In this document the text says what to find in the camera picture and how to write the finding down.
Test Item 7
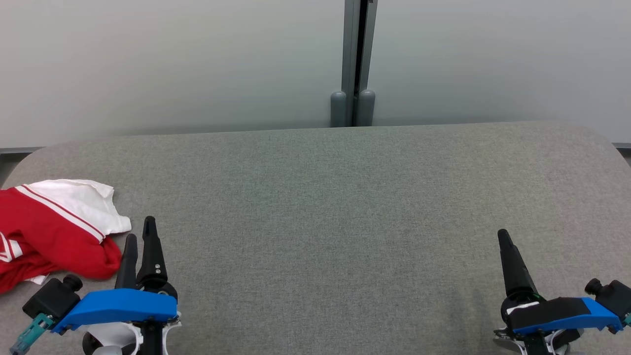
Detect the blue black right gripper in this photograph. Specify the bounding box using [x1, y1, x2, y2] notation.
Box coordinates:
[497, 228, 623, 338]

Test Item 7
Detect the grey rounded post cap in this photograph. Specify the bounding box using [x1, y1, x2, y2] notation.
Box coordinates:
[358, 89, 376, 127]
[330, 91, 347, 128]

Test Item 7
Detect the teal plug left camera cable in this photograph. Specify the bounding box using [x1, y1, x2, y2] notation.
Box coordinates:
[10, 314, 53, 355]

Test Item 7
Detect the grey vertical partition post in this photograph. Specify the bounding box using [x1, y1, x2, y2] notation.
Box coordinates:
[341, 0, 378, 127]

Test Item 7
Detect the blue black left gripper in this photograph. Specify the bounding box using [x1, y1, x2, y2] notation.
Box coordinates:
[52, 216, 179, 334]

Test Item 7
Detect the red white basketball jersey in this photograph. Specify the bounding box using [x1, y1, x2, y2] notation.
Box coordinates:
[0, 179, 132, 269]

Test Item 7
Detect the red shorts white waistband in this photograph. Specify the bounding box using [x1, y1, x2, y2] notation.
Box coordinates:
[0, 232, 122, 295]

